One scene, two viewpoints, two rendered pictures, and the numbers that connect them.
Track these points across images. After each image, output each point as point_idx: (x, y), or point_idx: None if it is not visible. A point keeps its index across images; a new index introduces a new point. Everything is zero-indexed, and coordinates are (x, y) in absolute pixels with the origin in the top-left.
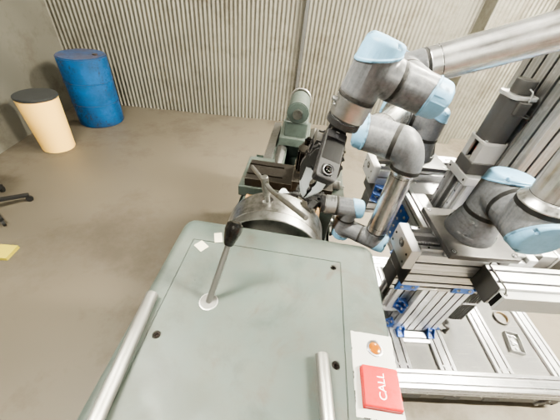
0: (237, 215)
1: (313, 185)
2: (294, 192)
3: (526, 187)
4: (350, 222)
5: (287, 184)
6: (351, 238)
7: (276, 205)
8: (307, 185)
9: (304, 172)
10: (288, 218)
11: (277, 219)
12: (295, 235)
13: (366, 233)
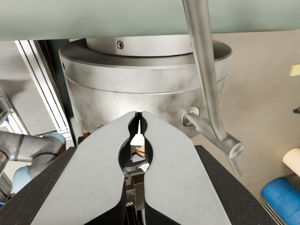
0: (226, 78)
1: (125, 147)
2: (133, 169)
3: None
4: (37, 156)
5: (138, 183)
6: (33, 135)
7: (176, 109)
8: (155, 136)
9: (209, 184)
10: (146, 81)
11: (172, 68)
12: (120, 60)
13: (7, 147)
